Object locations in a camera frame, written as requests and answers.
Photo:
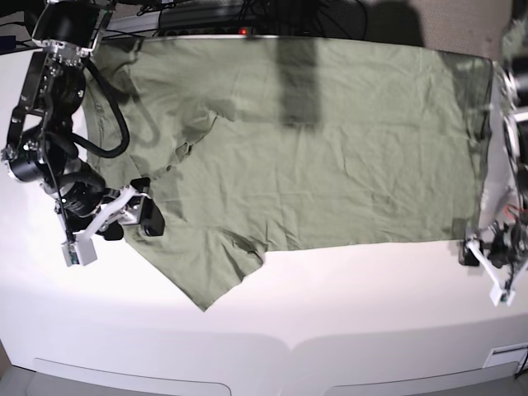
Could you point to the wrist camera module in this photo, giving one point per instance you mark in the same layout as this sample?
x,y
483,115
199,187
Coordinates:
x,y
79,253
502,296

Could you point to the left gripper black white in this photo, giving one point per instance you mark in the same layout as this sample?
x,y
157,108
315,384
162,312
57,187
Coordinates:
x,y
495,247

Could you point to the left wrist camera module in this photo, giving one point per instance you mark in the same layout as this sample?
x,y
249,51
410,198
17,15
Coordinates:
x,y
502,296

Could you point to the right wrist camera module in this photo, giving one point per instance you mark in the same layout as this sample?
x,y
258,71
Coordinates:
x,y
79,253

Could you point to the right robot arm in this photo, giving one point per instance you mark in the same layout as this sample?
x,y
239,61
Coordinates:
x,y
41,145

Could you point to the black power strip red light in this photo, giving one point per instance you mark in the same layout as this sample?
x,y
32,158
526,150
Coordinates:
x,y
209,30

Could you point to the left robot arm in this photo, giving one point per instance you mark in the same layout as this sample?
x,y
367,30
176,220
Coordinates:
x,y
509,127

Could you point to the green T-shirt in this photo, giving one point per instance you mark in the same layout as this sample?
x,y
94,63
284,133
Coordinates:
x,y
266,145

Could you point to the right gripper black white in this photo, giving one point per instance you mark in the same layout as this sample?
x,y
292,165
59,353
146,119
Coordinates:
x,y
87,206

